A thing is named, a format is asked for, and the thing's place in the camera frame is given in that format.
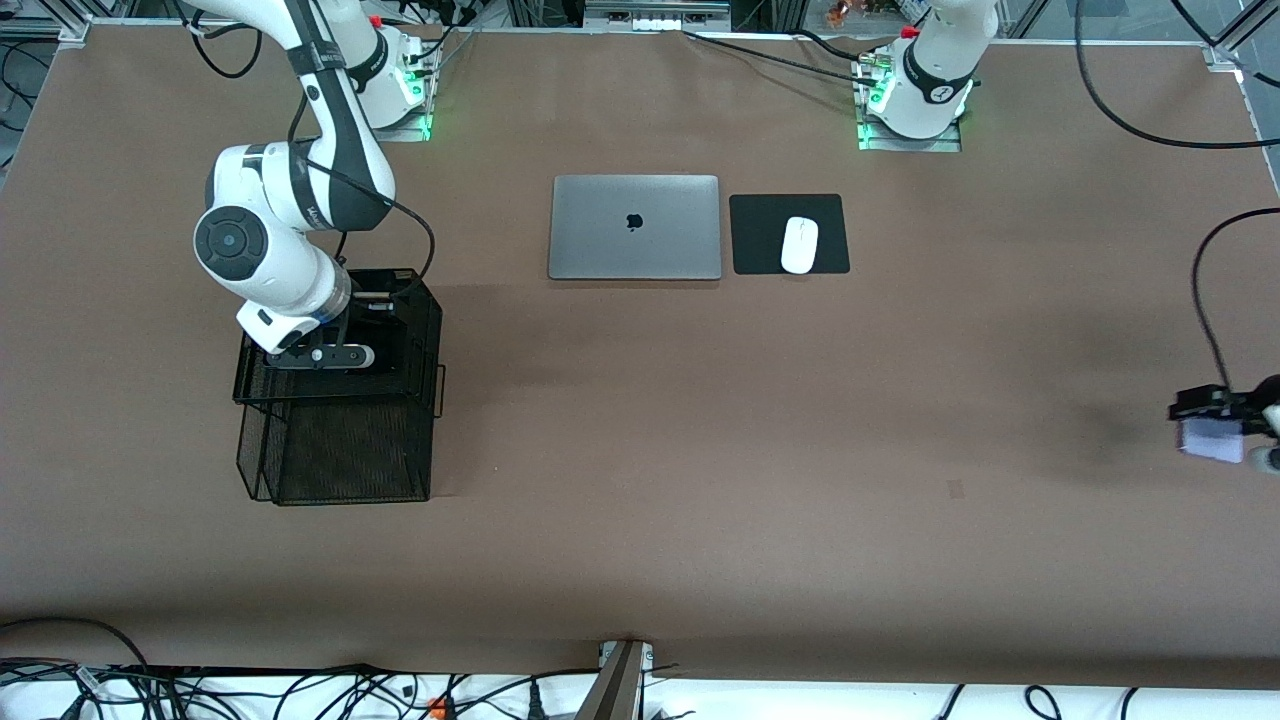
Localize lavender flip phone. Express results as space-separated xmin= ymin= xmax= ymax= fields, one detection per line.
xmin=1178 ymin=417 xmax=1247 ymax=464

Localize black mesh desk organizer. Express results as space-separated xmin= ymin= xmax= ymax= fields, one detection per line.
xmin=232 ymin=267 xmax=447 ymax=507

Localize silver closed laptop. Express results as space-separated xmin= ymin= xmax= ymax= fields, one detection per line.
xmin=548 ymin=175 xmax=723 ymax=282

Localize black mouse pad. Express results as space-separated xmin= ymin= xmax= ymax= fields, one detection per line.
xmin=729 ymin=193 xmax=851 ymax=276

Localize white power strip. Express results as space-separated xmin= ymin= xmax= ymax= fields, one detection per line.
xmin=583 ymin=0 xmax=733 ymax=33

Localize white computer mouse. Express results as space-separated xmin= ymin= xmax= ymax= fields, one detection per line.
xmin=780 ymin=216 xmax=820 ymax=275

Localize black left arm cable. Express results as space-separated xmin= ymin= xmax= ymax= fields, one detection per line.
xmin=1075 ymin=0 xmax=1280 ymax=393

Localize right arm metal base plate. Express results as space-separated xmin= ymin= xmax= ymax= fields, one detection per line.
xmin=355 ymin=100 xmax=433 ymax=143

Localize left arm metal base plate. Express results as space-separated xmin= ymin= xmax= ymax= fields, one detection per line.
xmin=857 ymin=118 xmax=963 ymax=154

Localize black looping floor cable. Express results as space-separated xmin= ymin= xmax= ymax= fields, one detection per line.
xmin=0 ymin=616 xmax=153 ymax=673

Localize aluminium post bracket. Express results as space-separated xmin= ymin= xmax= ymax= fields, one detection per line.
xmin=575 ymin=640 xmax=653 ymax=720

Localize black cable across table edge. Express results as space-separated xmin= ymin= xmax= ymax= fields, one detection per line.
xmin=683 ymin=30 xmax=871 ymax=83

